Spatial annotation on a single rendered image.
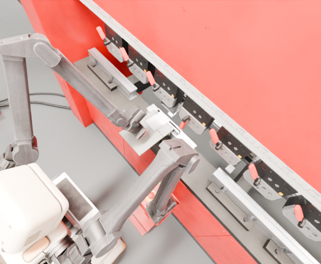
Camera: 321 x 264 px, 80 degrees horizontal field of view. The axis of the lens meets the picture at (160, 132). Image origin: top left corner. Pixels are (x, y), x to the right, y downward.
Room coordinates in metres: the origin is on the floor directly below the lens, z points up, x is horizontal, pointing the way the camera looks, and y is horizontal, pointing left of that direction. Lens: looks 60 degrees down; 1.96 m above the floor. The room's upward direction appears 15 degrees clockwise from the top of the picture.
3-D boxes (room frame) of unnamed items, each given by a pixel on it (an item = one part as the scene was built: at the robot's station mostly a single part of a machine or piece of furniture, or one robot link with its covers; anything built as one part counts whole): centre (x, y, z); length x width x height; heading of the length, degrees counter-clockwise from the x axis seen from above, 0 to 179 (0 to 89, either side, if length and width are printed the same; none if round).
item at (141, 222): (0.19, -0.07, 0.06); 0.25 x 0.20 x 0.12; 146
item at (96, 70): (0.95, 0.52, 0.89); 0.30 x 0.05 x 0.03; 56
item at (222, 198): (0.27, -0.48, 0.89); 0.30 x 0.05 x 0.03; 56
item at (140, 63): (0.79, 0.18, 1.26); 0.15 x 0.09 x 0.17; 56
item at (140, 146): (0.54, 0.08, 1.00); 0.26 x 0.18 x 0.01; 146
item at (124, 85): (0.97, 0.45, 0.92); 0.50 x 0.06 x 0.10; 56
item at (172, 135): (0.63, -0.05, 0.92); 0.39 x 0.06 x 0.10; 56
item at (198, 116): (0.56, -0.15, 1.26); 0.15 x 0.09 x 0.17; 56
